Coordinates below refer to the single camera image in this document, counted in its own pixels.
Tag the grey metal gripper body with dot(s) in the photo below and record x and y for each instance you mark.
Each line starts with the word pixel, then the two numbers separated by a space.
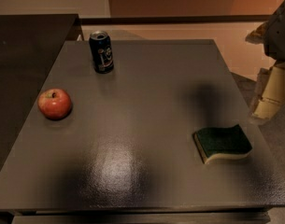
pixel 280 36

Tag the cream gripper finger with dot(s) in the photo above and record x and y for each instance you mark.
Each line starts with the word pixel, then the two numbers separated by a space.
pixel 269 94

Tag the green and yellow sponge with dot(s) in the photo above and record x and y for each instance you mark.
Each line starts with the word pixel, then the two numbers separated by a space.
pixel 228 143

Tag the blue pepsi can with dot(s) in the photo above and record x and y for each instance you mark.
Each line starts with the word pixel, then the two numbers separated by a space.
pixel 100 45

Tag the red apple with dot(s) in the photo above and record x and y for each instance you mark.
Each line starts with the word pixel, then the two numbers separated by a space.
pixel 54 104

